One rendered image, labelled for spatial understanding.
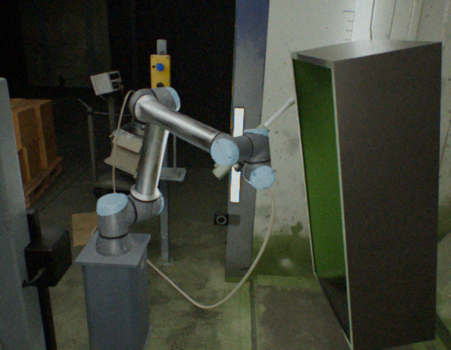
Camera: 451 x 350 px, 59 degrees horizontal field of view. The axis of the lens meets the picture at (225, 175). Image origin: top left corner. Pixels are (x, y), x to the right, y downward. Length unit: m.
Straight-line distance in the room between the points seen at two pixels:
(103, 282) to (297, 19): 1.77
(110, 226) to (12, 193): 1.40
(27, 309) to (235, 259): 2.24
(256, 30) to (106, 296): 1.66
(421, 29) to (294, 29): 0.72
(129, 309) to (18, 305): 1.49
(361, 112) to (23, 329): 1.12
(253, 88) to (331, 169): 0.72
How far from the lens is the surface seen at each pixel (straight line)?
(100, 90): 4.29
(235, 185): 2.58
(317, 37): 2.47
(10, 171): 0.63
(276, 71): 2.45
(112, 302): 2.17
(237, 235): 2.77
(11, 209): 0.64
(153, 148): 1.89
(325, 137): 2.02
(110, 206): 1.98
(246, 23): 2.43
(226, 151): 1.30
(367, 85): 1.38
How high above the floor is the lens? 1.71
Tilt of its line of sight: 20 degrees down
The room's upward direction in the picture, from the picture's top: 2 degrees clockwise
